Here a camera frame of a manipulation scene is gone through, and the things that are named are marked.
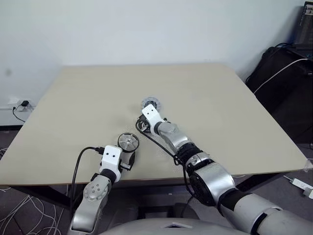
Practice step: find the grey tape roll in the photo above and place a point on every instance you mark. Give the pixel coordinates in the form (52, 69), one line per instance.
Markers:
(127, 141)

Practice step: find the black bag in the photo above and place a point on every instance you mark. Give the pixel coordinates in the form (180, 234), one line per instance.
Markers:
(281, 98)

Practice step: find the grey robot torso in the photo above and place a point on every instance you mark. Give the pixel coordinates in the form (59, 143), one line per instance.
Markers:
(159, 227)

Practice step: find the dark equipment rack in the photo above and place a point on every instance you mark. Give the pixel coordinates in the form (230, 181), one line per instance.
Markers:
(305, 29)

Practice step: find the white wall socket strip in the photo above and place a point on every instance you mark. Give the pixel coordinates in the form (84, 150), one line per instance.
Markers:
(14, 101)

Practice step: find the white floor power strip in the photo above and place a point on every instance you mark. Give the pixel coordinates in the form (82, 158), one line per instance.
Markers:
(299, 183)

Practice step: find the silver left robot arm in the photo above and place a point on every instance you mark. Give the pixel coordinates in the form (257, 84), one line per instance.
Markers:
(95, 191)

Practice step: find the black power adapter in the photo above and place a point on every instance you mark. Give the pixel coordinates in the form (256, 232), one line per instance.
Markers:
(25, 103)

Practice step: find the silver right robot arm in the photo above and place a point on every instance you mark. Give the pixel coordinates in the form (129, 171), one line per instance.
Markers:
(212, 178)

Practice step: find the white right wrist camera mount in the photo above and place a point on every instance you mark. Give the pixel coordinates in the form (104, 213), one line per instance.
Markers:
(150, 113)

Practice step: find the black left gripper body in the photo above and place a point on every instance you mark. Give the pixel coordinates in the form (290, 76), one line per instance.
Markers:
(127, 162)

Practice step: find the black table frame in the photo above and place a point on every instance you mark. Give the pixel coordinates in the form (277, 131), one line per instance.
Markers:
(44, 193)

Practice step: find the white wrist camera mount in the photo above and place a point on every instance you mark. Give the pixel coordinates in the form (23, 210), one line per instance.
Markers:
(111, 159)
(150, 113)

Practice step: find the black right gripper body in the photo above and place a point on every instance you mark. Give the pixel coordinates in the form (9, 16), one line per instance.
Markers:
(144, 125)

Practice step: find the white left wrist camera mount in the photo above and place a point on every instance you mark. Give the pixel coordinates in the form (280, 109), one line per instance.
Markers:
(111, 159)

